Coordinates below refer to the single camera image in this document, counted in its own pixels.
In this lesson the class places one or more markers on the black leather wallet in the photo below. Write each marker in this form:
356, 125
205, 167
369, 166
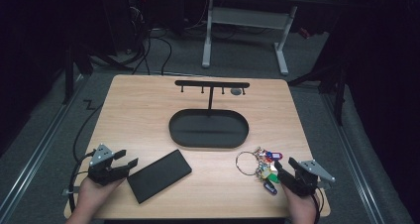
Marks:
158, 176

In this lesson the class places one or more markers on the person's right hand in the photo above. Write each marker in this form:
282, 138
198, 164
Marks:
302, 205

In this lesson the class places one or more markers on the person's left hand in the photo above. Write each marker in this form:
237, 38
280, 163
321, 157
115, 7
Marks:
94, 196

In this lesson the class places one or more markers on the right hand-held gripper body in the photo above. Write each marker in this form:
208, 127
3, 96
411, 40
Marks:
310, 174

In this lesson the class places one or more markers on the black key rack with tray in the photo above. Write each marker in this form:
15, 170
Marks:
208, 131

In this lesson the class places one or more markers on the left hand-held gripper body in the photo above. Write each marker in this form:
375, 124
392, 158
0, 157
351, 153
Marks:
99, 158

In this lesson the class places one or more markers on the black metal stand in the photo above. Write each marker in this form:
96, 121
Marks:
69, 72
340, 91

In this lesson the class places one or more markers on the white-framed desk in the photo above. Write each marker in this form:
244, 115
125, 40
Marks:
247, 17

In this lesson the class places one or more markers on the aluminium floor rail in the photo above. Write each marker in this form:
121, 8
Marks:
39, 148
353, 158

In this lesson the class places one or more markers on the grey round table grommet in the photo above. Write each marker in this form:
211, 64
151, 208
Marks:
236, 91

